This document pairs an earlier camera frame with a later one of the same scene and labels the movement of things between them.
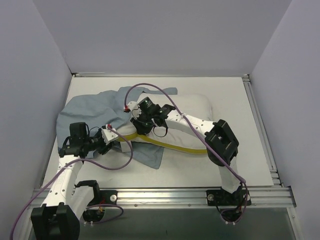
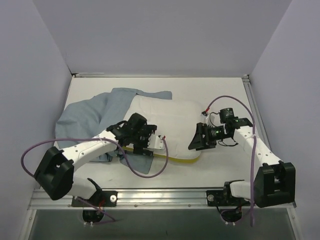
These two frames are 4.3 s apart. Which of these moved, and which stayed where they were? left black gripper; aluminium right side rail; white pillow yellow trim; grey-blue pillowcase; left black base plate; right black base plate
Moved: grey-blue pillowcase; left black gripper; white pillow yellow trim
Stayed: right black base plate; left black base plate; aluminium right side rail
